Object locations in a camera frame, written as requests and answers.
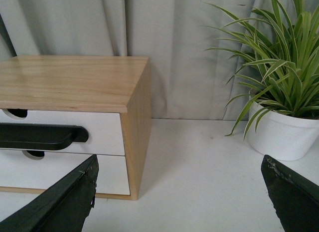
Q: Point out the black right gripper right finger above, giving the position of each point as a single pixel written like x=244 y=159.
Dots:
x=295 y=198

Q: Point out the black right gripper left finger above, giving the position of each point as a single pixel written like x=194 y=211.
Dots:
x=63 y=207

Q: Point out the white drawer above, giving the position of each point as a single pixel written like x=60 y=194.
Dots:
x=104 y=129
x=19 y=171

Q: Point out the wooden drawer cabinet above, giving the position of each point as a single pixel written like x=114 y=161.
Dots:
x=101 y=84

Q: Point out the white plant pot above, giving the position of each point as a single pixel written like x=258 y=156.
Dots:
x=280 y=136

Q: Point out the green spider plant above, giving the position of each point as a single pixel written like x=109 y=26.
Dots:
x=284 y=51

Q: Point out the grey curtain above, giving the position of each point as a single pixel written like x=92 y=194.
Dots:
x=192 y=73

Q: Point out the black drawer handle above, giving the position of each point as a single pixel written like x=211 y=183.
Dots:
x=43 y=137

